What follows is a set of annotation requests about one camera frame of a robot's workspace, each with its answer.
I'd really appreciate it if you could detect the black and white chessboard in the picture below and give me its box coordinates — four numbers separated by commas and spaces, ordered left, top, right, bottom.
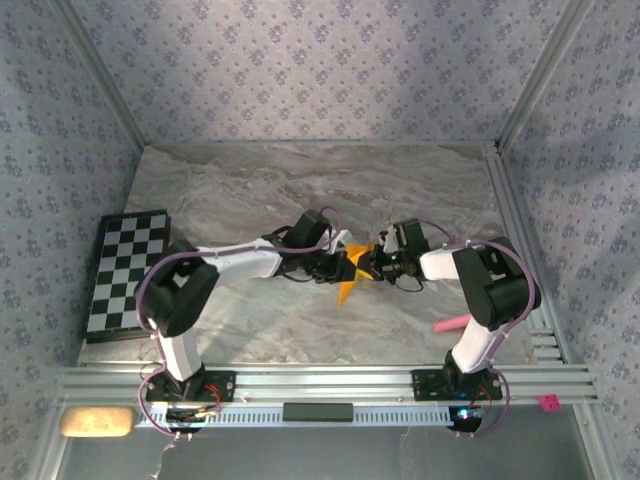
82, 209, 174, 346

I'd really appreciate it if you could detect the black controller board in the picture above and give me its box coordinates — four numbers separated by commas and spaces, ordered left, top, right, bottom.
447, 405, 486, 436
164, 405, 222, 436

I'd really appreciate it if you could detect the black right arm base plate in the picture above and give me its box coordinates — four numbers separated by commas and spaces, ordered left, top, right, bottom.
410, 368, 505, 403

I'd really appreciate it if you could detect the tan sponge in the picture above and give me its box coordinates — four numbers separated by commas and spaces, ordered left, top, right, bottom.
58, 405, 139, 439

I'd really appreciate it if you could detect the aluminium frame leg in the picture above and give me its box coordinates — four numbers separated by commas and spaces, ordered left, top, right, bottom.
574, 405, 626, 480
27, 405, 69, 480

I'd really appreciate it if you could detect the wide aluminium extrusion rail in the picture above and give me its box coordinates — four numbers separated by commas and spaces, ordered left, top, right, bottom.
53, 363, 600, 407

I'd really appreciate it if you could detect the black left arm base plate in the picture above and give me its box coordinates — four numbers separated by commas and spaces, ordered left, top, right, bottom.
144, 369, 237, 404

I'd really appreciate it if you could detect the black rectangular bar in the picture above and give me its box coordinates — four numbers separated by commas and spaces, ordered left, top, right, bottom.
282, 402, 354, 423

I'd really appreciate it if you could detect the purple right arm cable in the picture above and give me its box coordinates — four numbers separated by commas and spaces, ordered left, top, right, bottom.
422, 219, 545, 441

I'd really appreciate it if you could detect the pink tube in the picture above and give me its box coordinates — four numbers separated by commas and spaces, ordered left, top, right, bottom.
432, 313, 471, 334

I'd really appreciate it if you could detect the aluminium frame post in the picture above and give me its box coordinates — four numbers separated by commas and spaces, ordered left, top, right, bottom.
497, 0, 599, 151
49, 0, 151, 149

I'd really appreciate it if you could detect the orange paper sheet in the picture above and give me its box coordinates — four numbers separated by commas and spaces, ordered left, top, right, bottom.
335, 241, 382, 307

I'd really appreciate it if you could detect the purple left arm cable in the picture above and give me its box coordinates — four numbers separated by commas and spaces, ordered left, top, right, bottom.
135, 206, 344, 441

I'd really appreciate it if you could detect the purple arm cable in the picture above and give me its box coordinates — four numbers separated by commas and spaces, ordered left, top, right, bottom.
135, 206, 344, 441
422, 219, 545, 441

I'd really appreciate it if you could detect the white slotted cable duct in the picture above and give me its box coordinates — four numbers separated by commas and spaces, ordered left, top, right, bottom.
134, 402, 484, 430

